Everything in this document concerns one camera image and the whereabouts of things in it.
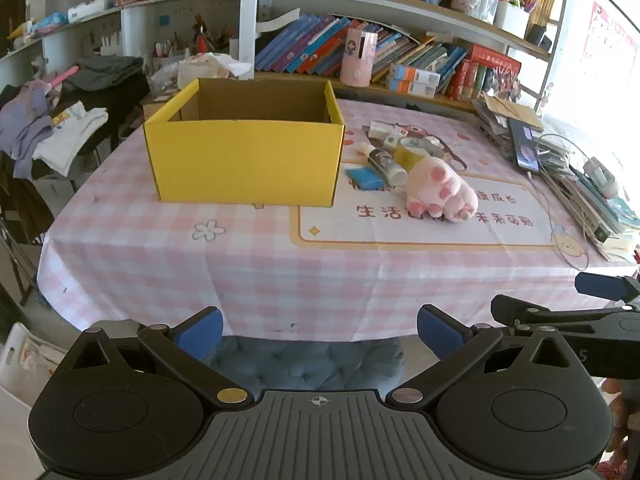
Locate white printed t-shirt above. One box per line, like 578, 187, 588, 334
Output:
32, 101, 109, 177

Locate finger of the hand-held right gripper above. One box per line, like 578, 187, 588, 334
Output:
490, 293, 640, 335
574, 271, 640, 311

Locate blue tufted chair cushion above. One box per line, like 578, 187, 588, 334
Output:
210, 335, 406, 392

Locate black smartphone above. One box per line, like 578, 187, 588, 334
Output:
508, 117, 542, 176

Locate pink checked tablecloth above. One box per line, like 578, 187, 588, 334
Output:
37, 96, 640, 345

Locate red figurine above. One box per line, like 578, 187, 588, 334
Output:
195, 15, 211, 54

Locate pink wall poster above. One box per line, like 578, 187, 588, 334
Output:
582, 0, 640, 92

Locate red books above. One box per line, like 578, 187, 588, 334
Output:
446, 43, 522, 102

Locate cream fabric tissue box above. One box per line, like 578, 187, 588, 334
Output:
177, 52, 256, 92

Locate pink umbrella handle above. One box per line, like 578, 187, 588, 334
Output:
46, 64, 81, 87

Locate pile of clothes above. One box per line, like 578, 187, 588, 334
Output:
50, 74, 152, 163

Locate pink cylindrical pen holder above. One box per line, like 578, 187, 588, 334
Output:
340, 29, 378, 87

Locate pile of books and papers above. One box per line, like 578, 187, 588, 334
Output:
472, 94, 640, 264

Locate pink plush paw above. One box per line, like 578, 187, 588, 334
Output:
404, 156, 479, 223

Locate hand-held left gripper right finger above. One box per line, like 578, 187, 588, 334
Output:
386, 304, 587, 410

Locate yellowish tape roll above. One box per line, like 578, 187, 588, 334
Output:
395, 136, 447, 172

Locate purple garment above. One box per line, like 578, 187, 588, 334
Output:
0, 80, 57, 179

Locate white bookshelf post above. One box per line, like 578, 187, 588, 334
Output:
238, 0, 273, 81

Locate person's right hand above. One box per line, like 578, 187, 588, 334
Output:
595, 377, 640, 480

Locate white bag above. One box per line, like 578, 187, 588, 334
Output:
0, 322, 67, 407

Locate row of colourful books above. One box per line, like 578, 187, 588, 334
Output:
255, 12, 468, 87

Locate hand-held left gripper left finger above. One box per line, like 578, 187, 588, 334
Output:
64, 306, 254, 410

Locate orange white carton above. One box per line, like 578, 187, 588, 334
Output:
389, 62, 442, 86
385, 77, 438, 99

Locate blue eraser block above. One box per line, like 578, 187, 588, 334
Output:
345, 166, 384, 191

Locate yellow cardboard box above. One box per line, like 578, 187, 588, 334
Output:
143, 78, 346, 208

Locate white adapter on books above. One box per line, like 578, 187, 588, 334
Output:
584, 157, 621, 199

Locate grey folded garment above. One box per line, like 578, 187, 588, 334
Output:
65, 55, 146, 93

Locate dark spray bottle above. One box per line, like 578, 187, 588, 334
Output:
361, 143, 408, 187

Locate white lying book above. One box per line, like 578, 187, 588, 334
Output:
256, 7, 302, 32

